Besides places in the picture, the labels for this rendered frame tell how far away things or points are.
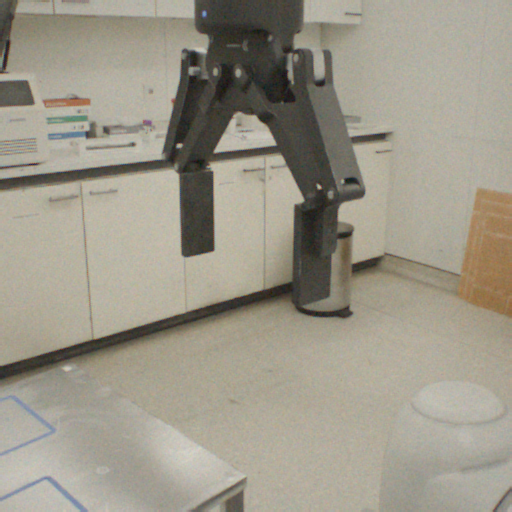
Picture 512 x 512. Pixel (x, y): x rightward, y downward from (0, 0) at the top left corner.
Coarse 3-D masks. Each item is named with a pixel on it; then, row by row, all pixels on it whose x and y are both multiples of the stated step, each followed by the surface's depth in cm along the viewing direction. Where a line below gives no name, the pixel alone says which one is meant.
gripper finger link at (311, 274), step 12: (300, 216) 42; (300, 228) 42; (300, 240) 42; (300, 252) 42; (300, 264) 43; (312, 264) 43; (324, 264) 44; (300, 276) 43; (312, 276) 44; (324, 276) 44; (300, 288) 43; (312, 288) 44; (324, 288) 45; (300, 300) 43; (312, 300) 44
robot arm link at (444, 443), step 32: (448, 384) 78; (416, 416) 73; (448, 416) 71; (480, 416) 70; (416, 448) 71; (448, 448) 69; (480, 448) 68; (384, 480) 77; (416, 480) 71; (448, 480) 69; (480, 480) 67
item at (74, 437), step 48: (48, 384) 108; (96, 384) 108; (0, 432) 94; (48, 432) 94; (96, 432) 94; (144, 432) 94; (0, 480) 84; (48, 480) 84; (96, 480) 84; (144, 480) 84; (192, 480) 84; (240, 480) 84
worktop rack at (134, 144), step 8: (128, 136) 303; (136, 136) 302; (72, 144) 290; (80, 144) 283; (88, 144) 284; (96, 144) 286; (128, 144) 304; (136, 144) 304; (80, 152) 284; (88, 152) 285; (96, 152) 287; (104, 152) 289; (112, 152) 291; (120, 152) 293
